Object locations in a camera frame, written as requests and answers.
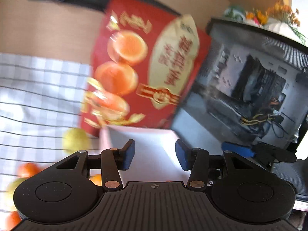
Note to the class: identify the red snack bag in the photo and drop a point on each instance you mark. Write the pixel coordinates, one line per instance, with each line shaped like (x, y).
(144, 63)

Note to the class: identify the yellow-green pear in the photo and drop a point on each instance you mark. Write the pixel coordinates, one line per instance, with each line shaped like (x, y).
(13, 185)

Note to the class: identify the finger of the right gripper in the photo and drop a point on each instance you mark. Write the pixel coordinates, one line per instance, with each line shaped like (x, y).
(244, 151)

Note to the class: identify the glass-sided computer case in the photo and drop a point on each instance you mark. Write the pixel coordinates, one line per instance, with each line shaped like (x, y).
(251, 88)

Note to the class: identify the mandarin near box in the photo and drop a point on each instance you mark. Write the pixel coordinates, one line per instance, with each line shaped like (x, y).
(96, 179)

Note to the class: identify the yellow-green lemon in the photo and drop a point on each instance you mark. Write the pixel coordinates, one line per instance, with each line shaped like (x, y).
(75, 139)

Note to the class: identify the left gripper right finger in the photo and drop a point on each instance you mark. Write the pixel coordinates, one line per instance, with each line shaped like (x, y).
(207, 168)

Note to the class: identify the pink cardboard box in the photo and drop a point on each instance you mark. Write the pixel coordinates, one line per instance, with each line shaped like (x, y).
(155, 159)

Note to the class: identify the orange flower bouquet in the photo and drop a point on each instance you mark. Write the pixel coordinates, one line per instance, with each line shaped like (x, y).
(280, 19)

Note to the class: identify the mandarin behind pear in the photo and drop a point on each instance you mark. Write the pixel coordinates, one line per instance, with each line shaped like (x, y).
(27, 170)

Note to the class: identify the large orange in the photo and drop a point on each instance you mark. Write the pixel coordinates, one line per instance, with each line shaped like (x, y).
(12, 220)

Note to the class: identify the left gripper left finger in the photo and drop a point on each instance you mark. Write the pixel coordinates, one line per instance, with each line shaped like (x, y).
(110, 162)

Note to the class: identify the white checkered tablecloth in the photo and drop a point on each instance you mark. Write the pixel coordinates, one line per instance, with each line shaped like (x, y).
(40, 100)

